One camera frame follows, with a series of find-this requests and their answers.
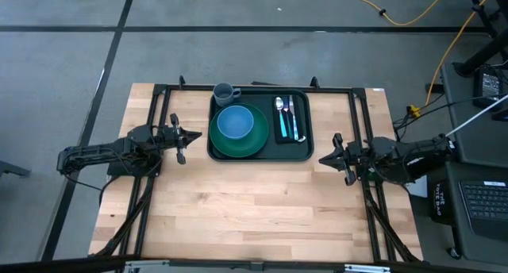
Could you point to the black tote bag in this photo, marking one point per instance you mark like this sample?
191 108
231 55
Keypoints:
442 201

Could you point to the grey cart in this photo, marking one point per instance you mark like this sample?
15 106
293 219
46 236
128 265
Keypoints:
480 251

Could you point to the black stand legs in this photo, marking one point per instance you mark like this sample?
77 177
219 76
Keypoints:
480 54

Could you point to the grey desk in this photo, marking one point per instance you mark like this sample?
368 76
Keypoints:
460 86

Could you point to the yellow plug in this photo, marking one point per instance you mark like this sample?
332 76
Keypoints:
415 111

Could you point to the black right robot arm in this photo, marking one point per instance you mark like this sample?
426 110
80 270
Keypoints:
412 158

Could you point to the white paper sheet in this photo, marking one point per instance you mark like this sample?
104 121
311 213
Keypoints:
420 191

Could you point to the dark green serving tray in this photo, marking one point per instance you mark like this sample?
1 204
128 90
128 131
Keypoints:
278 152

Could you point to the black crossbeam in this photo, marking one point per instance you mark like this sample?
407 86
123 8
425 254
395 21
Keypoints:
59 265

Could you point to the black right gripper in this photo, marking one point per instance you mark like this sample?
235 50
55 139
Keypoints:
355 156

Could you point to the blue bowl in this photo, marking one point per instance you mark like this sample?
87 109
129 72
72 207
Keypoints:
235 122

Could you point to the green plate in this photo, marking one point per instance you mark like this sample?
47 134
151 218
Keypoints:
238 148

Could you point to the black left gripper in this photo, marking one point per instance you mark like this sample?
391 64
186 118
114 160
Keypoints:
170 137

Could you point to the grey furniture leg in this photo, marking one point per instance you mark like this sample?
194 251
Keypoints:
12 169

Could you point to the grey mug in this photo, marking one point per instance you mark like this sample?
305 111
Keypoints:
224 95

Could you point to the black laptop keyboard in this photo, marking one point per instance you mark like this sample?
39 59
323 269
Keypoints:
486 205

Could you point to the black aluminium table frame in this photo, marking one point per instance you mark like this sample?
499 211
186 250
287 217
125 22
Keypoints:
186 87

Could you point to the caster wheel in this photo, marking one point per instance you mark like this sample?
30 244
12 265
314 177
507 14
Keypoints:
454 252

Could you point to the black cloth napkin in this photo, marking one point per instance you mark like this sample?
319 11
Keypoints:
301 118

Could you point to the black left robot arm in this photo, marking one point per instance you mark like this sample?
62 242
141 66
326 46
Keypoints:
99 154

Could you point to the silver bracket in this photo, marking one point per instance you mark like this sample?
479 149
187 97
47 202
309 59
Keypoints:
367 268
147 266

